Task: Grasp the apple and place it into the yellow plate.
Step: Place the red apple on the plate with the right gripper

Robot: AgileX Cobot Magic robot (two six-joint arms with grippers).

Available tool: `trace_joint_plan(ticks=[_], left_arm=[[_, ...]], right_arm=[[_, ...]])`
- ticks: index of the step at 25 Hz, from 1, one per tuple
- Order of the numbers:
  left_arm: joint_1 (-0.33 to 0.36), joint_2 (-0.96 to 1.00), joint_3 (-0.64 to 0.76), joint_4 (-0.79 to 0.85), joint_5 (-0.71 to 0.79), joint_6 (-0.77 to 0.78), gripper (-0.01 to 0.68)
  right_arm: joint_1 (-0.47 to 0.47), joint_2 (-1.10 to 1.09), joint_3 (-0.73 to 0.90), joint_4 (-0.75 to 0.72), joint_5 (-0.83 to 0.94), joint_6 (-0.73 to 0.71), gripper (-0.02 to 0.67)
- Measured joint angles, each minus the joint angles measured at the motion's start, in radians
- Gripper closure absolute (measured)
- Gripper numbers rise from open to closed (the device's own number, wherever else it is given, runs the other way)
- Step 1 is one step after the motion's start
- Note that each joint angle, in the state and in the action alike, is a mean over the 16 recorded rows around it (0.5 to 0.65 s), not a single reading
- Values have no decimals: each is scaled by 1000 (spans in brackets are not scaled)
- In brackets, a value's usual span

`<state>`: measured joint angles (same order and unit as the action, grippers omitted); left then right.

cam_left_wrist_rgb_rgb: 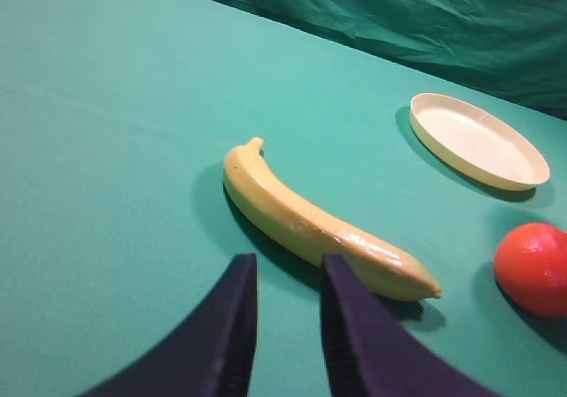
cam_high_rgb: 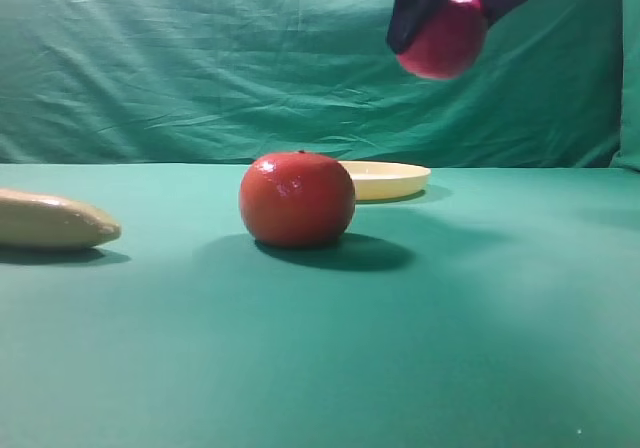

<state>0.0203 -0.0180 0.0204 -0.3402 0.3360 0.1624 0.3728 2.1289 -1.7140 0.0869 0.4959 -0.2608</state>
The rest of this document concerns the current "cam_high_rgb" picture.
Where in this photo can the pale yellow banana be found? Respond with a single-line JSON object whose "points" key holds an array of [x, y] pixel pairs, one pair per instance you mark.
{"points": [[49, 222]]}

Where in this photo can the red apple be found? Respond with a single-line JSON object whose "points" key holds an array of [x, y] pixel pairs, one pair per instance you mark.
{"points": [[449, 44]]}

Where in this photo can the green backdrop cloth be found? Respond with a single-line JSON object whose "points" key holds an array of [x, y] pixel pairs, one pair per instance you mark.
{"points": [[226, 81]]}

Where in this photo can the yellow plate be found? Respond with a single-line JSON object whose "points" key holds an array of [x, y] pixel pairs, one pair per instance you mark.
{"points": [[375, 181]]}

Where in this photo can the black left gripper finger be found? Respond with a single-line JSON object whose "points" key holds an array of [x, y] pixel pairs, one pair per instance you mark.
{"points": [[407, 20]]}

